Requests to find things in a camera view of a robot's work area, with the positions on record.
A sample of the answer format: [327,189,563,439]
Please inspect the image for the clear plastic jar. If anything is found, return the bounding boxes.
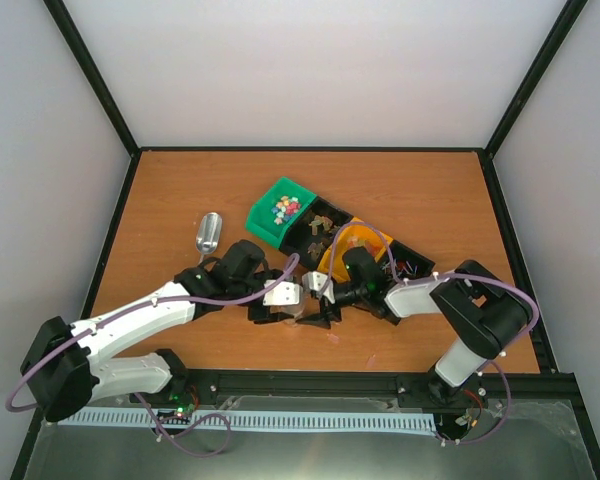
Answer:
[280,295,312,328]

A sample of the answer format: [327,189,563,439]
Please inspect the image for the black bin with lollipops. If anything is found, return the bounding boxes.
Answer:
[378,240,435,280]

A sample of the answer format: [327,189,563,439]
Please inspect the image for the yellow plastic bin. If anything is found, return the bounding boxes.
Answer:
[316,217,394,283]

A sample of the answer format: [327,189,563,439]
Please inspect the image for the black bin with popsicle candies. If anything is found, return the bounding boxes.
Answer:
[278,196,353,270]

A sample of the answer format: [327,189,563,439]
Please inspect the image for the metal scoop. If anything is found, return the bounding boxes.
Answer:
[195,212,223,260]

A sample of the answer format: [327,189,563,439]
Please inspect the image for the green plastic bin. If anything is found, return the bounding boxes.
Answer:
[245,177,317,248]

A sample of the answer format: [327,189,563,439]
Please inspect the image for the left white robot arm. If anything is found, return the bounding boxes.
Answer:
[20,240,299,422]

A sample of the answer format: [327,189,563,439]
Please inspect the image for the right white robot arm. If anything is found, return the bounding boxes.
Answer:
[300,247,539,406]

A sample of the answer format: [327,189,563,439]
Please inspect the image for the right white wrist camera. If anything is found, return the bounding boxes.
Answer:
[302,271,336,304]

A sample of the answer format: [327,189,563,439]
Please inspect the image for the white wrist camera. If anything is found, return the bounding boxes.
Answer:
[262,281,303,307]
[302,271,336,304]

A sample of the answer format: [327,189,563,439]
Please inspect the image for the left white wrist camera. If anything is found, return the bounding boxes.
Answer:
[262,281,303,307]

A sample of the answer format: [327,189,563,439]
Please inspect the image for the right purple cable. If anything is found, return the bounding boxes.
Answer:
[327,222,540,447]

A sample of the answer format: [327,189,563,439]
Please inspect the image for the light blue cable duct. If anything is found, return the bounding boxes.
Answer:
[58,407,437,436]

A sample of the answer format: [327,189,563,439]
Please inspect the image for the black aluminium rail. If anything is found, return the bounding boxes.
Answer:
[44,367,579,406]

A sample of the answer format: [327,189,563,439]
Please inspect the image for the metal base plate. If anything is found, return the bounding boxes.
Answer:
[13,399,600,479]

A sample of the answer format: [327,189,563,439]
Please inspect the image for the black frame post right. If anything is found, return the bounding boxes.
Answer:
[484,0,588,160]

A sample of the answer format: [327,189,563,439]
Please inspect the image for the black frame post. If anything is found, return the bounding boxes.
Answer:
[43,0,140,159]
[484,0,588,160]

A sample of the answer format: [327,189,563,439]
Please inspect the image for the black frame post left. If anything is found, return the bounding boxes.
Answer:
[43,0,140,159]

